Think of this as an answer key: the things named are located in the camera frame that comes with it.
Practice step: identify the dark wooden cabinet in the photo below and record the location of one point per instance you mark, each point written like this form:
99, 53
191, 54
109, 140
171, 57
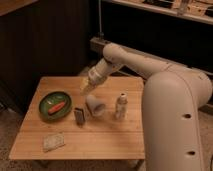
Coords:
39, 38

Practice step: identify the green bowl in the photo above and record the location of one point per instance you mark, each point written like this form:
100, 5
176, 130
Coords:
50, 100

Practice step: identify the orange carrot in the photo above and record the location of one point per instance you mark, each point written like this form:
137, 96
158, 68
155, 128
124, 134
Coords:
56, 108

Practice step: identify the metal shelf rack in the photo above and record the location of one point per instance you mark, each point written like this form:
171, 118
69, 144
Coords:
159, 36

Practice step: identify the dark eraser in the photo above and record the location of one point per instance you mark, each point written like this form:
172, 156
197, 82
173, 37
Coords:
79, 116

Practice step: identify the white tipped-over cup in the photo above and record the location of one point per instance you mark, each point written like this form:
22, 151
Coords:
95, 105

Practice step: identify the wooden table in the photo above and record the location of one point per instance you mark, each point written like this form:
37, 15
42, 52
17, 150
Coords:
105, 137

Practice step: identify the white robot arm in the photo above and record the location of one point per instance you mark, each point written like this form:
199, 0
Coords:
171, 97

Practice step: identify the clear plastic snack packet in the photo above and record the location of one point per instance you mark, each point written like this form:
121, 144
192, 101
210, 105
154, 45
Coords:
52, 142

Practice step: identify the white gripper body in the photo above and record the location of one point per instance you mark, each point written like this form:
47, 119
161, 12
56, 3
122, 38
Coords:
96, 77

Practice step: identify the small white bottle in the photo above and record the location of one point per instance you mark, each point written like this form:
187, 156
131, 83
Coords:
121, 106

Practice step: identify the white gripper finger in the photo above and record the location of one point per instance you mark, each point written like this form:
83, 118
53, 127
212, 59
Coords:
89, 88
84, 84

